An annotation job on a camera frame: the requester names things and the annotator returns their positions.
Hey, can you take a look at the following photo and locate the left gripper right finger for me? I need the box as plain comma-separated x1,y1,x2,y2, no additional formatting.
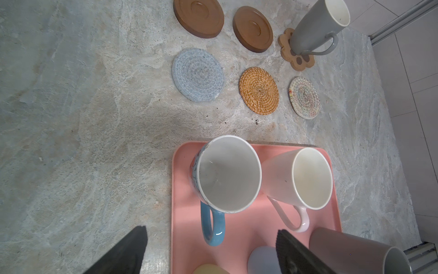
276,229,336,274

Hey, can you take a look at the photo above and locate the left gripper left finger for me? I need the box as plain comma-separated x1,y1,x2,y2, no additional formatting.
84,226,148,274

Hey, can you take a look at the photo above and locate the white mug pink handle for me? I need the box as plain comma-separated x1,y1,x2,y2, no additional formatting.
261,147,334,232

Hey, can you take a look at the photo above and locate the blue floral mug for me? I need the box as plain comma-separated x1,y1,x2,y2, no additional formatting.
189,135,262,247

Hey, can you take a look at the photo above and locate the rattan woven round coaster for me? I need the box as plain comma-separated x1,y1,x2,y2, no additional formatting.
239,67,279,115

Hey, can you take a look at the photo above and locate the cork paw print coaster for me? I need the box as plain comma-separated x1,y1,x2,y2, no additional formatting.
278,28,315,71

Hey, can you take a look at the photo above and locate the grey woven round coaster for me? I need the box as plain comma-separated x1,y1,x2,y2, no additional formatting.
172,48,224,102

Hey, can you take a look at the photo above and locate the brown wooden coaster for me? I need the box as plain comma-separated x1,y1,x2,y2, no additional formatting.
173,0,224,38
233,6,273,53

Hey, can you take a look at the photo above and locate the white mug grey handle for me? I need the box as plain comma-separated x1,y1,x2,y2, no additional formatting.
290,0,350,55

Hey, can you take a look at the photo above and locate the pink rectangular tray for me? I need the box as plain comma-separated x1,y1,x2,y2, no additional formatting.
170,141,342,274

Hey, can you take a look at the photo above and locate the dark grey mug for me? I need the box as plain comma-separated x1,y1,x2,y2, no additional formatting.
309,227,412,274

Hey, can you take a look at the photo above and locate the white mug blue handle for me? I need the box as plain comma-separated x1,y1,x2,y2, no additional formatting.
247,246,281,274

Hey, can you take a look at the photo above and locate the white mug green handle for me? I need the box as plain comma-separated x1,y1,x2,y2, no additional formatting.
192,264,229,274

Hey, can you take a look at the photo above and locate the aluminium mounting rail frame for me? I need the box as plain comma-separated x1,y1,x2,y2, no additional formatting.
404,242,438,274

